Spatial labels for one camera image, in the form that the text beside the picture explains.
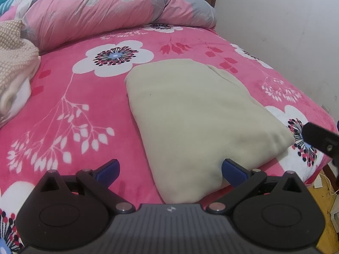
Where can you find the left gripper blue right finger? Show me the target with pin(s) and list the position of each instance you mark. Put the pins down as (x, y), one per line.
(244, 183)

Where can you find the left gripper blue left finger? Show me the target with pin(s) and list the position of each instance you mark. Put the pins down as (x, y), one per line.
(97, 183)

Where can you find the beige zip jacket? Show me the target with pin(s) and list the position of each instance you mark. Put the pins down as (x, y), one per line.
(192, 117)

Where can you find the hot pink floral bedsheet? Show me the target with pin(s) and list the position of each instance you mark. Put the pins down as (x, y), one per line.
(78, 114)

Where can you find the beige white houndstooth blanket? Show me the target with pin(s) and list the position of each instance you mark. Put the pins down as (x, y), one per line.
(20, 61)

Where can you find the pink floral rolled duvet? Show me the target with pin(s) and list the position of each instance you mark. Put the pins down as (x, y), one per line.
(49, 24)

